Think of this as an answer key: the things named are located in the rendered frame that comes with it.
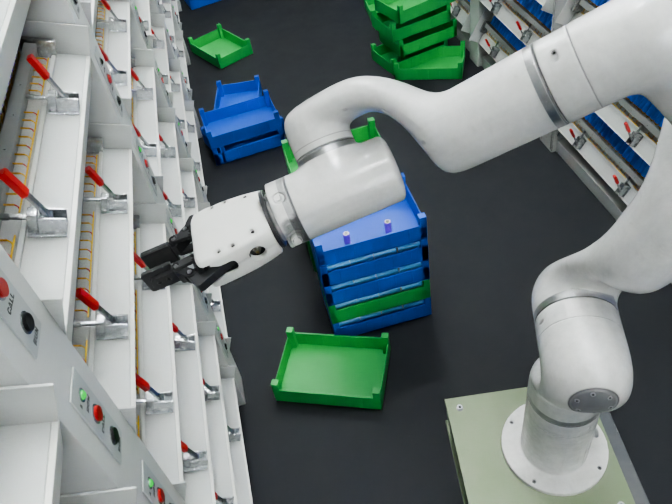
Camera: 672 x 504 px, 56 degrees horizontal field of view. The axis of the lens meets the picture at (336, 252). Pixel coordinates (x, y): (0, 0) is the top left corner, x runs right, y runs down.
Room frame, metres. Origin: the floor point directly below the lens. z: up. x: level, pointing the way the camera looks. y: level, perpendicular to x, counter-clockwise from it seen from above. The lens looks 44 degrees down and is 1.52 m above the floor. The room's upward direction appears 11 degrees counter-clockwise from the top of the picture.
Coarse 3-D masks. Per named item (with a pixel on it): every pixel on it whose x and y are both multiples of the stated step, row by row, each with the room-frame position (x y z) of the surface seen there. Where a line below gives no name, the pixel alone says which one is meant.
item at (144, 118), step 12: (132, 48) 1.71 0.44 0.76; (132, 60) 1.69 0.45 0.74; (144, 60) 1.71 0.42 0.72; (132, 72) 1.53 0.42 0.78; (144, 72) 1.67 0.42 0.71; (132, 84) 1.58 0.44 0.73; (144, 84) 1.60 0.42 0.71; (132, 96) 1.53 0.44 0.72; (144, 96) 1.52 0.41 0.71; (132, 108) 1.45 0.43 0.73; (144, 108) 1.48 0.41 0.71; (156, 108) 1.48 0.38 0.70; (132, 120) 1.39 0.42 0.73; (144, 120) 1.42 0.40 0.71; (156, 120) 1.42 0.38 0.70; (144, 132) 1.36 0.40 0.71; (156, 132) 1.37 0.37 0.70; (144, 144) 1.28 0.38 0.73; (156, 144) 1.28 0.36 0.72; (156, 156) 1.26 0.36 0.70; (156, 168) 1.21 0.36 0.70
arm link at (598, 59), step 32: (640, 0) 0.53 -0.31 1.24; (576, 32) 0.54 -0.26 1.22; (608, 32) 0.52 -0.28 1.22; (640, 32) 0.50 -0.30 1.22; (544, 64) 0.53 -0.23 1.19; (576, 64) 0.51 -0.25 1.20; (608, 64) 0.50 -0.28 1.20; (640, 64) 0.49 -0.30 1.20; (576, 96) 0.50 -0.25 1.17; (608, 96) 0.50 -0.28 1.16
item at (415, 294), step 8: (424, 280) 1.20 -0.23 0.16; (416, 288) 1.20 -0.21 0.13; (424, 288) 1.20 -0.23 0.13; (384, 296) 1.20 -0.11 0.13; (392, 296) 1.19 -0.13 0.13; (400, 296) 1.20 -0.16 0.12; (408, 296) 1.20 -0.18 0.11; (416, 296) 1.20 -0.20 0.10; (424, 296) 1.20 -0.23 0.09; (360, 304) 1.18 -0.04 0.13; (368, 304) 1.19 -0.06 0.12; (376, 304) 1.19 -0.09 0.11; (384, 304) 1.19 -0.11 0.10; (392, 304) 1.19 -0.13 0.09; (400, 304) 1.20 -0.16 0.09; (336, 312) 1.18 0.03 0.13; (344, 312) 1.18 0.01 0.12; (352, 312) 1.18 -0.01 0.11; (360, 312) 1.18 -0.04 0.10; (368, 312) 1.19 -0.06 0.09; (336, 320) 1.18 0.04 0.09; (344, 320) 1.18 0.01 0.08
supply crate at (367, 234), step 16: (384, 208) 1.35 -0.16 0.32; (400, 208) 1.34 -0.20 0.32; (416, 208) 1.28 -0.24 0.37; (352, 224) 1.31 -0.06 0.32; (368, 224) 1.30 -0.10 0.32; (400, 224) 1.28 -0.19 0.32; (416, 224) 1.26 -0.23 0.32; (320, 240) 1.20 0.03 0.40; (336, 240) 1.26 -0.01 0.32; (352, 240) 1.25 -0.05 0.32; (368, 240) 1.19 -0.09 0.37; (384, 240) 1.19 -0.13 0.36; (400, 240) 1.20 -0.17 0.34; (416, 240) 1.20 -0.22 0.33; (320, 256) 1.18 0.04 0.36; (336, 256) 1.18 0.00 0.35; (352, 256) 1.18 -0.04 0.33
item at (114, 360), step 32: (96, 128) 1.01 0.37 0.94; (128, 128) 1.02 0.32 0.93; (128, 160) 0.98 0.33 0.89; (96, 192) 0.88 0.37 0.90; (128, 192) 0.88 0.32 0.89; (128, 224) 0.80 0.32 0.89; (128, 256) 0.72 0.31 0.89; (128, 288) 0.65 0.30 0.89; (128, 320) 0.59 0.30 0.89; (96, 352) 0.54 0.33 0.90; (128, 352) 0.54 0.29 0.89; (128, 384) 0.49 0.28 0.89; (128, 416) 0.42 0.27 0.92
